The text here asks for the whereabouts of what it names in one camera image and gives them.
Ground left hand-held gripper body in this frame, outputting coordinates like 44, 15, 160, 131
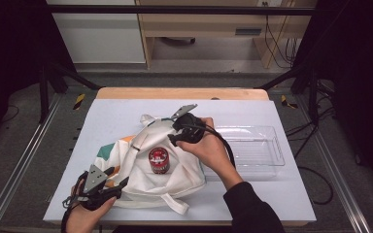
76, 164, 122, 212

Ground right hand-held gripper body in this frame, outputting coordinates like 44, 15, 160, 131
170, 103, 207, 146

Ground white canvas tote bag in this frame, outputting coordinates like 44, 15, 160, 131
93, 113, 208, 216

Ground red can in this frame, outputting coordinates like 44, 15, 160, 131
148, 147, 171, 175

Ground clear plastic tray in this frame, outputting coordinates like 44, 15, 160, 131
203, 124, 287, 179

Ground person's left hand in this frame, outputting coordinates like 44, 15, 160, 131
65, 181, 119, 233

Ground person's right hand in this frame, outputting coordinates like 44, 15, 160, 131
176, 116, 245, 191

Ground white table mat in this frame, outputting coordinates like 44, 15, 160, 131
43, 98, 318, 224

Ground yellow and black tape strip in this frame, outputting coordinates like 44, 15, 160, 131
72, 93, 87, 112
280, 94, 299, 111

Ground black object under desk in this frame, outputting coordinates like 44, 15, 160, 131
157, 36, 197, 47

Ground black metal stand leg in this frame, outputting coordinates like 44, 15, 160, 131
38, 61, 102, 124
254, 63, 322, 128

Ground light wooden desk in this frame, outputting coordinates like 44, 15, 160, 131
135, 0, 319, 70

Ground black metal crossbar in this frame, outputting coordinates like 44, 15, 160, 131
45, 4, 317, 17

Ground white cabinet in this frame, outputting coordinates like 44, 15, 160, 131
46, 0, 147, 65

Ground aluminium rail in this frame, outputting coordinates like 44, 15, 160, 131
0, 92, 63, 233
294, 95, 373, 233

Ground thin black floor cable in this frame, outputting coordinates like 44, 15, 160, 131
0, 104, 20, 124

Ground grey drawer handle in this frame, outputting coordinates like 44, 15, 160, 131
234, 27, 263, 37

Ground black cables under desk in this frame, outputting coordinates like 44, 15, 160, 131
262, 1, 301, 70

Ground black floor cables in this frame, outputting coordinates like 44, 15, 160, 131
284, 81, 336, 206

